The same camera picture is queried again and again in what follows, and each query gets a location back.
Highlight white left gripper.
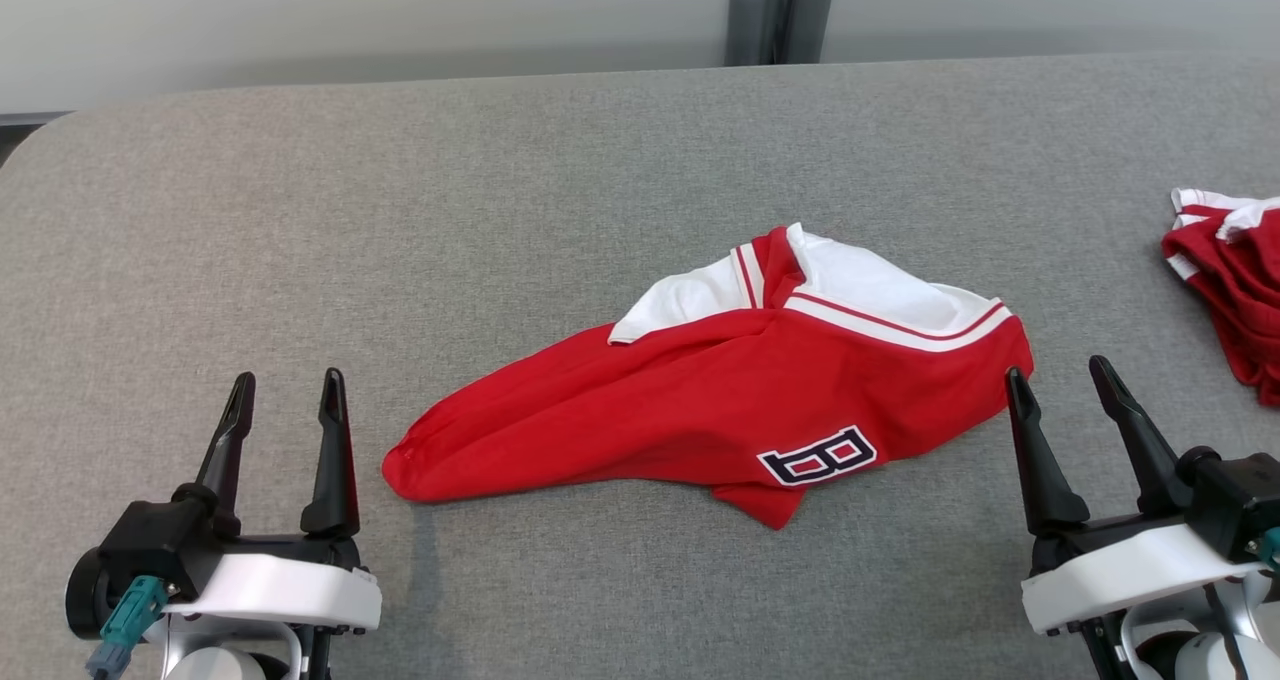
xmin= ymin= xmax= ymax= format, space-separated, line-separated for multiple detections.
xmin=160 ymin=367 xmax=383 ymax=633

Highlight left cable with teal connector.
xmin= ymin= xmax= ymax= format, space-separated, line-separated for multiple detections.
xmin=85 ymin=575 xmax=169 ymax=680

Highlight grey cylindrical post foot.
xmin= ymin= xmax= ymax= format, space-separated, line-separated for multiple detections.
xmin=782 ymin=0 xmax=835 ymax=64

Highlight red shorts with white stripes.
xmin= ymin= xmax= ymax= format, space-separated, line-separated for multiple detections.
xmin=1162 ymin=188 xmax=1280 ymax=407

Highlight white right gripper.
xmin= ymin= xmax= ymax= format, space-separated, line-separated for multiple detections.
xmin=1005 ymin=355 xmax=1266 ymax=636

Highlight red basketball jersey white trim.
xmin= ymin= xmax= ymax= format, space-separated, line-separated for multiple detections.
xmin=382 ymin=222 xmax=1035 ymax=531

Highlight grey wall post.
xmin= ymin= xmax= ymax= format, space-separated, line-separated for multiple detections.
xmin=726 ymin=0 xmax=769 ymax=67

